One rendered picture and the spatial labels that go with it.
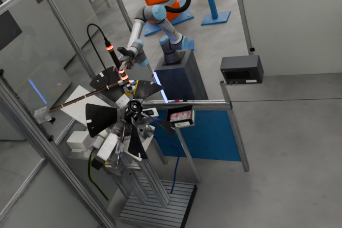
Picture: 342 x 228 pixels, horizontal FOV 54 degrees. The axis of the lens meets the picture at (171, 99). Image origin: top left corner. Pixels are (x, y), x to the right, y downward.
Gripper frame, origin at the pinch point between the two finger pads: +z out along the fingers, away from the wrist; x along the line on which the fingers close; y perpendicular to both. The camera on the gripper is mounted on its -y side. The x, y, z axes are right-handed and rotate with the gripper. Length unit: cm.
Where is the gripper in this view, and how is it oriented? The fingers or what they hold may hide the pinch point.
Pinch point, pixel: (116, 68)
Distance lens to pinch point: 225.3
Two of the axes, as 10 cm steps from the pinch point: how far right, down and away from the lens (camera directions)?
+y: 3.1, 7.5, 5.8
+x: -8.9, 0.1, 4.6
